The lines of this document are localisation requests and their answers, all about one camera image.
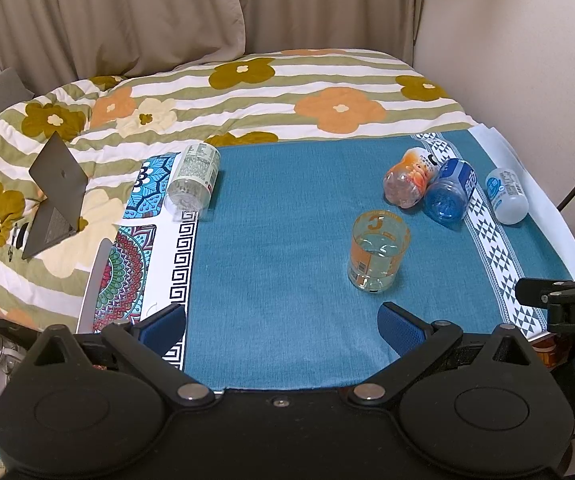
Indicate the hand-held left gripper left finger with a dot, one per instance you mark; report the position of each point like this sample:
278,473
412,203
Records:
165,327

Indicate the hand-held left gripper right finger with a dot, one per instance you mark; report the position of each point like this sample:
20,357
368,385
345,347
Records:
400,331

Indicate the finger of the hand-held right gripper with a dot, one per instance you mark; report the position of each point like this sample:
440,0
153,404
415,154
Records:
542,291

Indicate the clear cup with orange print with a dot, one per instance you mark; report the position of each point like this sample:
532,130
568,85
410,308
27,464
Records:
378,252

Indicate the colourful mandala pattern cloth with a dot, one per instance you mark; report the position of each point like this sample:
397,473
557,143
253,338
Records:
132,265

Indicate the white sheet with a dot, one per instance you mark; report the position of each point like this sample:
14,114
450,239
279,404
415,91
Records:
542,210

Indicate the silver flat panel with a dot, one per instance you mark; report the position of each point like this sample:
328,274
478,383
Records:
95,285

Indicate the small bottle blue white label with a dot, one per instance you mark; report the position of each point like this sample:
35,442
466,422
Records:
506,195

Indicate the teal table cloth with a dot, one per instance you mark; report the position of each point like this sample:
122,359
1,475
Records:
287,260

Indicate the blue plastic bottle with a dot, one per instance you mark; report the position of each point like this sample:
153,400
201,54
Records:
450,192

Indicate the orange label plastic bottle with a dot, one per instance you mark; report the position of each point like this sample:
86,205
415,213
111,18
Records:
410,180

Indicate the clear bottle with white label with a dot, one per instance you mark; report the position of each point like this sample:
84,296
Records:
193,177

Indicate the dark grey laptop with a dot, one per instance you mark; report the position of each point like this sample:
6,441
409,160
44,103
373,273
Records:
57,180

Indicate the floral striped blanket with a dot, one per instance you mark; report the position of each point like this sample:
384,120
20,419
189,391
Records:
277,95

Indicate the beige curtain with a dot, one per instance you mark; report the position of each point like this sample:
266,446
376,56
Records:
167,10

